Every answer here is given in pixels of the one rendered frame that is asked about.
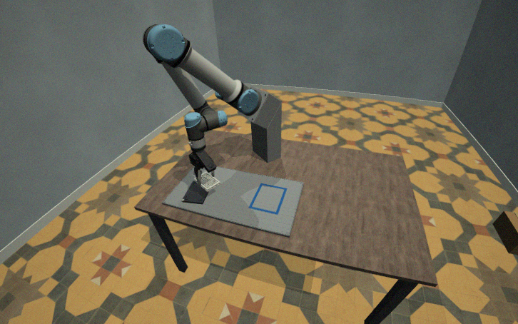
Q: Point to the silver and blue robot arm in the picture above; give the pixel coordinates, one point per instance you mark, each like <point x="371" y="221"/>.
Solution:
<point x="167" y="44"/>

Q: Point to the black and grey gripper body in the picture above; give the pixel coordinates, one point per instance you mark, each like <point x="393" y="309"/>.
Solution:
<point x="193" y="158"/>

